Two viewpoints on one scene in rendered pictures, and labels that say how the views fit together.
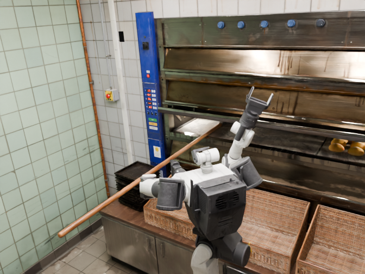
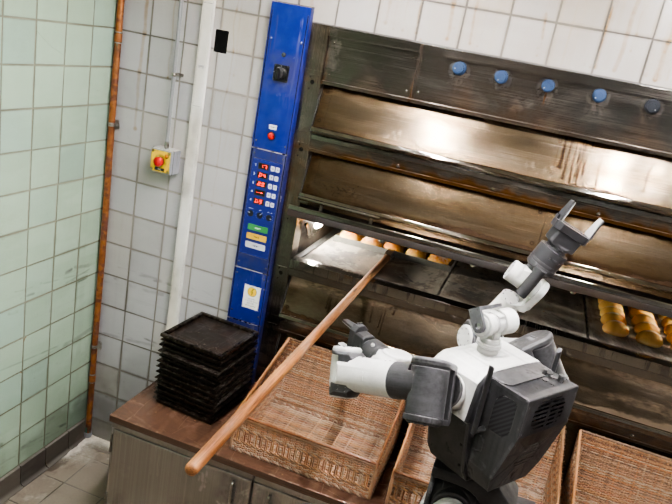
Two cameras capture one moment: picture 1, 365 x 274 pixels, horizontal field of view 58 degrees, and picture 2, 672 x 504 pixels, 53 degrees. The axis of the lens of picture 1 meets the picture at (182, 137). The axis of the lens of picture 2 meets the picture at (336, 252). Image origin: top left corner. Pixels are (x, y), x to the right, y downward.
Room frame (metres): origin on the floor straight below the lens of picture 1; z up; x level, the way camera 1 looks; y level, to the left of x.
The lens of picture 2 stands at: (0.14, 0.81, 2.08)
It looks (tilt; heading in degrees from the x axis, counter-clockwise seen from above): 18 degrees down; 341
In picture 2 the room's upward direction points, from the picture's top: 11 degrees clockwise
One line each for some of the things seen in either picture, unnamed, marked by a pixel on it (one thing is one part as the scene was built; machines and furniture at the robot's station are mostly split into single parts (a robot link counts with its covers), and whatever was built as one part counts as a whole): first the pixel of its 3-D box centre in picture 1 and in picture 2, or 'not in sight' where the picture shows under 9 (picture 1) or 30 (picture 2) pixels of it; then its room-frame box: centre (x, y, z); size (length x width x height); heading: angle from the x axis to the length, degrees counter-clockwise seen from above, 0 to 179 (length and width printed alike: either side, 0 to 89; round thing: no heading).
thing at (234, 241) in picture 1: (221, 242); (481, 496); (1.42, -0.18, 1.00); 0.28 x 0.13 x 0.18; 56
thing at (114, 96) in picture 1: (111, 94); (164, 160); (2.97, 0.62, 1.46); 0.10 x 0.07 x 0.10; 56
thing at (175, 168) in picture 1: (177, 173); (365, 349); (1.88, 0.04, 1.19); 0.12 x 0.10 x 0.13; 21
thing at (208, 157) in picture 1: (207, 158); (494, 326); (1.48, -0.12, 1.46); 0.10 x 0.07 x 0.09; 111
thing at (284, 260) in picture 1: (260, 225); (478, 463); (1.92, -0.51, 0.72); 0.56 x 0.49 x 0.28; 56
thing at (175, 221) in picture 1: (188, 202); (325, 410); (2.26, -0.02, 0.72); 0.56 x 0.49 x 0.28; 55
